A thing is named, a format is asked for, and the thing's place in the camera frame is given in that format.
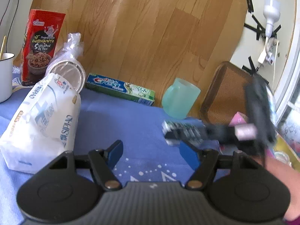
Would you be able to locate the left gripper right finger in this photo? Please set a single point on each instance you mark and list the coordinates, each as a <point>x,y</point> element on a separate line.
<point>202,162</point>

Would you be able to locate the white enamel mug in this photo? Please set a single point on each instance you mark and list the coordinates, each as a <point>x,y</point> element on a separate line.
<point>6,68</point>

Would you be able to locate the white power strip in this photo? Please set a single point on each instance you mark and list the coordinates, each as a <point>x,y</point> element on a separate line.
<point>269,53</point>

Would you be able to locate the green frosted mug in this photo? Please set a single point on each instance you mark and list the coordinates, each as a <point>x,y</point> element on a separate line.
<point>179,98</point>

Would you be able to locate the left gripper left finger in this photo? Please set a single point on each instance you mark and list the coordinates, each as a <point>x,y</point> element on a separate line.
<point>102,163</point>

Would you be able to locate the gold spoon handle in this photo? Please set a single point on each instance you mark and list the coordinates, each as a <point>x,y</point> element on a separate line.
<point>3,47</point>

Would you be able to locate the pink macaron tin box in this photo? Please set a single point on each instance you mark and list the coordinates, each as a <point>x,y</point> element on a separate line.
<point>281,145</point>

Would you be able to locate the large white tissue pack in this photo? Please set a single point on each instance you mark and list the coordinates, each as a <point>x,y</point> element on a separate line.
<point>43,127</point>

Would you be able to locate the plastic cups in bag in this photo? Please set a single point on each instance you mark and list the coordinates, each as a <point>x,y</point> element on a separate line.
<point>65,63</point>

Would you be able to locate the small patterned tissue pack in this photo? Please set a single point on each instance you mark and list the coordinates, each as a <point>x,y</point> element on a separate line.
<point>176,132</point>

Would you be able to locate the white light bulb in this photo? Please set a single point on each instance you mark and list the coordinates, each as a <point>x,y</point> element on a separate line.
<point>271,12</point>

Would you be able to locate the brown woven tray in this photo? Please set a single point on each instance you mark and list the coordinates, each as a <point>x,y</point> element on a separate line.
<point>225,96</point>

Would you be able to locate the green toothpaste box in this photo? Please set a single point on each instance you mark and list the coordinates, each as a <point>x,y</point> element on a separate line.
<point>120,89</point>

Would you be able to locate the red snack box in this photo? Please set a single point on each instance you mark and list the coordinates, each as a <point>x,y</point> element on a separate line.
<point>40,38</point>

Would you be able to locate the person right hand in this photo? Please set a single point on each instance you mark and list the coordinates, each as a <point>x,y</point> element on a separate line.
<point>290,178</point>

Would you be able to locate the clear tape roll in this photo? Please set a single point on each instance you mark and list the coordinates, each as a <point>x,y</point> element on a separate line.
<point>283,157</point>

